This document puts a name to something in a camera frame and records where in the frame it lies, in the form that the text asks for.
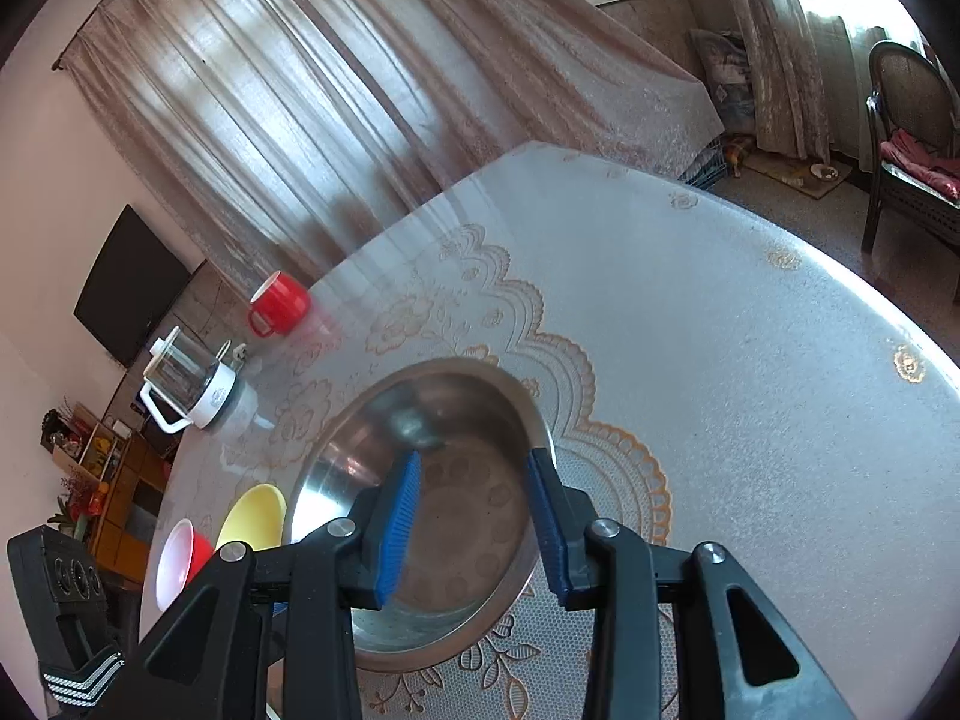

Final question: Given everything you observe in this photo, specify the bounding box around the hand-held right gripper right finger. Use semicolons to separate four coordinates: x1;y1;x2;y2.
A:
525;448;856;720

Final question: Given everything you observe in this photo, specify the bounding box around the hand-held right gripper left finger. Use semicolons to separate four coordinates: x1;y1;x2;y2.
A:
112;451;423;720

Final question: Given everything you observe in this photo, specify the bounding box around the stainless steel bowl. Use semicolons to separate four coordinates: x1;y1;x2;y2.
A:
287;360;560;672

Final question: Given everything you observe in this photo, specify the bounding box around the red flower plant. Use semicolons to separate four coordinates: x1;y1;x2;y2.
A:
49;476;106;541

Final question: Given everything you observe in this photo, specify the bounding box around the red bowl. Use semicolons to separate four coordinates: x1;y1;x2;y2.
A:
155;519;217;614

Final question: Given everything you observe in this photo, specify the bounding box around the yellow wooden desk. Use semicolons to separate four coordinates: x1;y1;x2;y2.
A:
75;435;181;586

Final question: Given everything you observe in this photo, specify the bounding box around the yellow bowl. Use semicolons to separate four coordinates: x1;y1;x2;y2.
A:
215;484;287;552

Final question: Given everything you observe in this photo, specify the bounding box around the desk shelf with goods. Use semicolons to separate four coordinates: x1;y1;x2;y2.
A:
41;397;132;481

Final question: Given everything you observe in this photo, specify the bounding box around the patterned lace tablecloth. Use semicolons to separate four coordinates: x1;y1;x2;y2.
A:
139;141;960;720

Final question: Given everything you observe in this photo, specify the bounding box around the white glass electric kettle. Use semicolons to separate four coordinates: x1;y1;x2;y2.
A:
139;326;241;434

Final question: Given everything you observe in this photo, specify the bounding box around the red mug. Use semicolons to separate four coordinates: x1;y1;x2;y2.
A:
248;270;312;338

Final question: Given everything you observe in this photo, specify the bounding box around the black flat television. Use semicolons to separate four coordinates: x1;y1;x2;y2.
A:
73;204;191;368

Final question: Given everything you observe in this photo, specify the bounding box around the blue plastic crate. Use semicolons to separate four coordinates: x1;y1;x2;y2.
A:
679;131;732;188

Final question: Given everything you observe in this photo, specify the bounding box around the floor mat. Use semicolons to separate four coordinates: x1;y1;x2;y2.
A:
750;150;852;200

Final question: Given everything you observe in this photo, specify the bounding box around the beige lace curtain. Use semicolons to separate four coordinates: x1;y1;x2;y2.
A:
56;0;725;301
694;0;901;162

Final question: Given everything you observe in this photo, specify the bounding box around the printed fabric bag pile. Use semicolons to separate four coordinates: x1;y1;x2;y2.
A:
686;28;755;136

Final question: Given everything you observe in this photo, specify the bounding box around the red cloth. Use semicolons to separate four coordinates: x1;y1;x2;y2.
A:
879;129;960;200

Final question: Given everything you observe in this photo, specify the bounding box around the dark cane-back armchair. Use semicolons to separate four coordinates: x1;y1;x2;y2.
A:
861;40;960;256

